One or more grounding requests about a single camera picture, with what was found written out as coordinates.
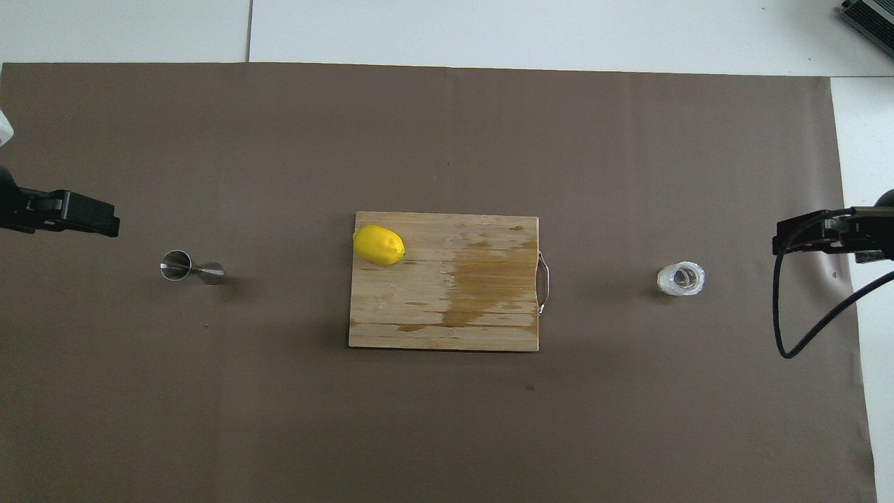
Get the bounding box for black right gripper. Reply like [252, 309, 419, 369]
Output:
[772, 189, 894, 265]

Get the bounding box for yellow lemon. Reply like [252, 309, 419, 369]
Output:
[353, 224, 406, 267]

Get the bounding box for brown paper table mat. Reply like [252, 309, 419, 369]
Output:
[0, 61, 879, 503]

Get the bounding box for wooden cutting board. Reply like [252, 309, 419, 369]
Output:
[348, 211, 541, 352]

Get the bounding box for clear crinkled plastic cup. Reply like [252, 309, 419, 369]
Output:
[656, 261, 705, 297]

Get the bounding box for metal cutting board handle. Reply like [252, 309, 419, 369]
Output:
[536, 250, 551, 315]

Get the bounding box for steel double jigger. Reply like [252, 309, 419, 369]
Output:
[160, 249, 226, 286]

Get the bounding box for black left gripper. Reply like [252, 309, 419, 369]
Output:
[0, 164, 121, 239]

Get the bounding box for grey ribbed electronic device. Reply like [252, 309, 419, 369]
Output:
[838, 0, 894, 39]

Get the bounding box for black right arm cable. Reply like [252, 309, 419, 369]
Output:
[772, 208, 894, 360]

